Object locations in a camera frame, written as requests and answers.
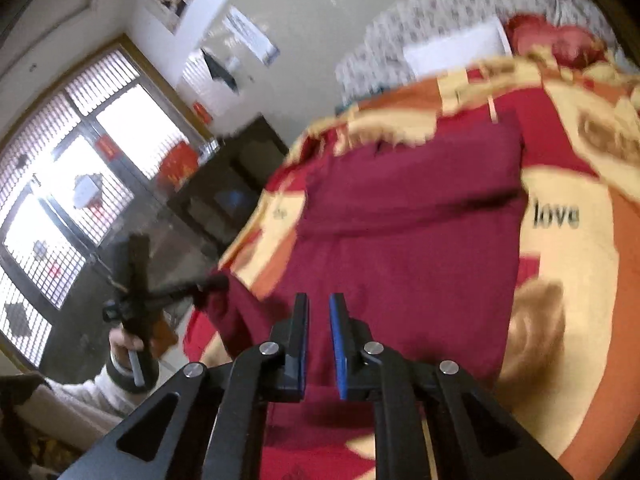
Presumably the person's left hand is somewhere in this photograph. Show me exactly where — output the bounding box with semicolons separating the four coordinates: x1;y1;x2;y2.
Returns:
108;324;151;377

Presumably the red patterned pillow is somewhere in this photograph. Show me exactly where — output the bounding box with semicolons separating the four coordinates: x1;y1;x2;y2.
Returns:
505;12;609;69

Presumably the red and cream printed blanket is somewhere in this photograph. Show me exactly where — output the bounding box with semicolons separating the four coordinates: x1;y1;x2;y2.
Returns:
182;45;640;480

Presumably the glass door with grille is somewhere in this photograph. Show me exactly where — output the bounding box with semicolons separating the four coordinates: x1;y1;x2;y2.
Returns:
0;95;167;372

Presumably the maroon sweatshirt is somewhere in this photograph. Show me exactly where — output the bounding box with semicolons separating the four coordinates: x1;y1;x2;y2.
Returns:
192;110;531;392

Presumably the dark wooden table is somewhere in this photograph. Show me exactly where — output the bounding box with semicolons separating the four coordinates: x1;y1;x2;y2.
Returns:
167;115;291;257

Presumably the window with white grille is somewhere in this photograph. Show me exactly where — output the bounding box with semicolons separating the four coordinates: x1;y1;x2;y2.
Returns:
62;45;194;181

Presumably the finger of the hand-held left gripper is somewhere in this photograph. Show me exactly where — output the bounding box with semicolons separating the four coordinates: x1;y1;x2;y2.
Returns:
150;271;231;308

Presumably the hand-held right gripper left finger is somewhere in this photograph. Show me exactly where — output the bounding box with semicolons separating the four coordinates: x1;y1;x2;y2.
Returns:
57;292;310;480

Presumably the black hanging cloth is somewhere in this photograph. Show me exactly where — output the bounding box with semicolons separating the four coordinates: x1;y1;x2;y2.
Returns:
202;49;239;94

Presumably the floral quilt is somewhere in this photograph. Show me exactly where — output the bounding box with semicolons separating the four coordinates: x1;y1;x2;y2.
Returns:
335;0;624;106

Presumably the person's left forearm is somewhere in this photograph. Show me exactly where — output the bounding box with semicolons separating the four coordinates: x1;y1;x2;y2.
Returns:
20;360;151;456

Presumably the red gift box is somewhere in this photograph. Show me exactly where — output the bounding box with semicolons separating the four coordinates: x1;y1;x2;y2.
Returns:
159;142;200;190

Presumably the white pillow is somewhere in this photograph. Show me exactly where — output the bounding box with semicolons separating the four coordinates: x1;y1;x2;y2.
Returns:
402;16;514;79

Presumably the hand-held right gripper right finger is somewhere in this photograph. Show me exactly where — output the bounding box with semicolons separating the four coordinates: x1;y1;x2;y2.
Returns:
328;292;576;480

